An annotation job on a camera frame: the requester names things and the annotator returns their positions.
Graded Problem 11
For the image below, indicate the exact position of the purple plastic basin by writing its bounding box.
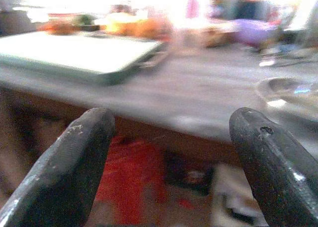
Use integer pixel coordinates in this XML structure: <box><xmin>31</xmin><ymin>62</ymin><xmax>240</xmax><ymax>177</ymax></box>
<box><xmin>233</xmin><ymin>18</ymin><xmax>279</xmax><ymax>48</ymax></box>

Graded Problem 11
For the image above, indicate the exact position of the wooden dining table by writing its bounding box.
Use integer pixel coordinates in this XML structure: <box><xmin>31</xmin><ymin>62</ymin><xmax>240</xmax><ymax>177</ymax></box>
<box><xmin>0</xmin><ymin>30</ymin><xmax>318</xmax><ymax>168</ymax></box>

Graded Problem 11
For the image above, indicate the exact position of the orange food pile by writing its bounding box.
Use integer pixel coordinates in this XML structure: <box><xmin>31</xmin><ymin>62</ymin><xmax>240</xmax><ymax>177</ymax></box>
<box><xmin>104</xmin><ymin>12</ymin><xmax>172</xmax><ymax>40</ymax></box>

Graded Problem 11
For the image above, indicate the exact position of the white rectangular tray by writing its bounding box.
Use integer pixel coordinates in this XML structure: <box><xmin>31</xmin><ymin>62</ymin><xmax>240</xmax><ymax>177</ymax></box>
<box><xmin>0</xmin><ymin>31</ymin><xmax>166</xmax><ymax>86</ymax></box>

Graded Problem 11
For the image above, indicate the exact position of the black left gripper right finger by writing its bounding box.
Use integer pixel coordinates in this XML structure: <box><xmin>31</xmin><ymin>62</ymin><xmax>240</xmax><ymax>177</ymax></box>
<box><xmin>229</xmin><ymin>107</ymin><xmax>318</xmax><ymax>227</ymax></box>

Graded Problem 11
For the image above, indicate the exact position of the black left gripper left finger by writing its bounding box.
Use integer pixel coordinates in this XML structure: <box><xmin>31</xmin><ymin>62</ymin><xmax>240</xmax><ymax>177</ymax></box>
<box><xmin>0</xmin><ymin>107</ymin><xmax>116</xmax><ymax>227</ymax></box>

